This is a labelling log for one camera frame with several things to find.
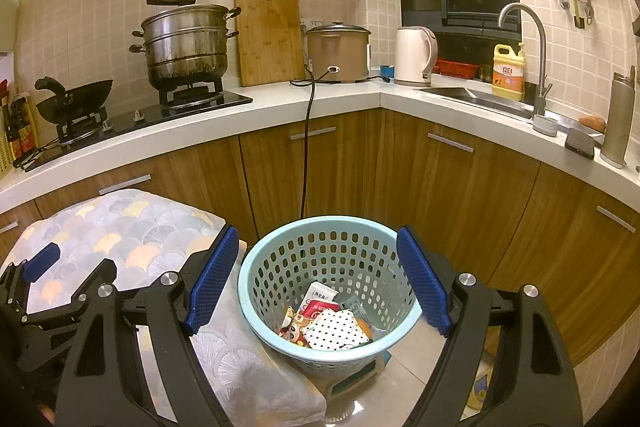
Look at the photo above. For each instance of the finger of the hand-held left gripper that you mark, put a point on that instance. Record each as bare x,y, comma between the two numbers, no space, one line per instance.
42,262
92,279

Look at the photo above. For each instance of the red packet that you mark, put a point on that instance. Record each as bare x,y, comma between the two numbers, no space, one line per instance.
317,309

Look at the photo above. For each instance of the steel steamer pot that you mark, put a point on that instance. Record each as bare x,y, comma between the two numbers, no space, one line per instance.
185,47

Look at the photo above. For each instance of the wooden kitchen cabinet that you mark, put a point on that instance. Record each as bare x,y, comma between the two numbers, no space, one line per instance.
400,187

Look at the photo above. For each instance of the glass jar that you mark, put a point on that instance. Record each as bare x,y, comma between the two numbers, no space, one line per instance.
485,73

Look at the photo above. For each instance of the silver thermos flask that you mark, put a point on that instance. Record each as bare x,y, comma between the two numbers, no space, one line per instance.
617,122

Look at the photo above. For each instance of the white round dish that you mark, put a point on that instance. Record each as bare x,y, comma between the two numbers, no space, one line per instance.
545,126

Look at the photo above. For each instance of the cartoon print packet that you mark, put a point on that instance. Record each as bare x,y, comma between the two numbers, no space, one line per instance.
292,329

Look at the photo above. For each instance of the wooden cutting board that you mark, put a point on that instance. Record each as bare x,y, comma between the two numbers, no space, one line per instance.
267,42

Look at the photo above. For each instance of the black kitchen tongs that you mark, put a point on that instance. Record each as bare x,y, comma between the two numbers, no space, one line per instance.
27,158

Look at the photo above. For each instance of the small grey wrapper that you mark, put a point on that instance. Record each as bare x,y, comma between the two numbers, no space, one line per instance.
350,304

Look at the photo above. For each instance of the black wok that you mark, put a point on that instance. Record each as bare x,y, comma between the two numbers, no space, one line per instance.
75,99

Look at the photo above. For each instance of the fan print cloth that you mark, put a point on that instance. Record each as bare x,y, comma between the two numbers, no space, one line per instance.
135,227

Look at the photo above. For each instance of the steel kitchen sink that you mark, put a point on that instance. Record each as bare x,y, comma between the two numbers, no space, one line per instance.
475,99

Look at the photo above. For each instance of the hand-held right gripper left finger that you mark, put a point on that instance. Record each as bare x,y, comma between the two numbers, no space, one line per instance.
212,277

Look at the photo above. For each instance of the yellow dish soap bottle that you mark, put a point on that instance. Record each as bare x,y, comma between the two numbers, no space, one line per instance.
507,77

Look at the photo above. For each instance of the yellow plastic rack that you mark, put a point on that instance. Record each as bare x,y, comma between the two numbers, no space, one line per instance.
5,154

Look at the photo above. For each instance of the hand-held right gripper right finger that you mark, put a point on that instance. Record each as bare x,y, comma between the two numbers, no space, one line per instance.
420,277

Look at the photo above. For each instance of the dark sauce bottle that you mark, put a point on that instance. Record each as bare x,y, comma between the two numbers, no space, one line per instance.
22,127

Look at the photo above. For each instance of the black gas stove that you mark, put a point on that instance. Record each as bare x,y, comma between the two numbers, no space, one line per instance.
210,99

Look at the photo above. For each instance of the white electric kettle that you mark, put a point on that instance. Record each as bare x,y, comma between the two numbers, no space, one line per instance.
412,57

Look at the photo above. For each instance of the small blue container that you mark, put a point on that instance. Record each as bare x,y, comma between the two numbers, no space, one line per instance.
388,73

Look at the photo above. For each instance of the steel kitchen faucet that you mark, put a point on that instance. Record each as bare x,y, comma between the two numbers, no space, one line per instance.
540,57

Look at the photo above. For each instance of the light blue perforated basket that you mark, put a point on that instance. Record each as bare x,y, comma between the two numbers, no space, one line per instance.
330,222

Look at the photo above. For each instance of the red plastic basket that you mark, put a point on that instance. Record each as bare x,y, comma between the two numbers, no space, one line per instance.
455,69

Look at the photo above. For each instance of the polka dot packet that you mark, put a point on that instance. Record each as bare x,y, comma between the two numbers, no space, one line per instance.
335,329

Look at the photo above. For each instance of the black smartphone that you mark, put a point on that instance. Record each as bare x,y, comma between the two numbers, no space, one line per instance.
580,143

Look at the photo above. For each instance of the white plastic stool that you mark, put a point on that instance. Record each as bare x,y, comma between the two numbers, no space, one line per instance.
360,379

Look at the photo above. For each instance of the orange sweet potato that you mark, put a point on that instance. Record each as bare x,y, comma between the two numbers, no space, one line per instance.
592,123

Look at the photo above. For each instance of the steel rice cooker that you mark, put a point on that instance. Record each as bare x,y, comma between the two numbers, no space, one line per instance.
337,52

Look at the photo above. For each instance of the white packet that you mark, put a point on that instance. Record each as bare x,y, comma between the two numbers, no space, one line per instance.
320,294

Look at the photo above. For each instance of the hanging kitchen utensils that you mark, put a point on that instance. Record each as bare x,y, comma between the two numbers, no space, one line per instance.
634,7

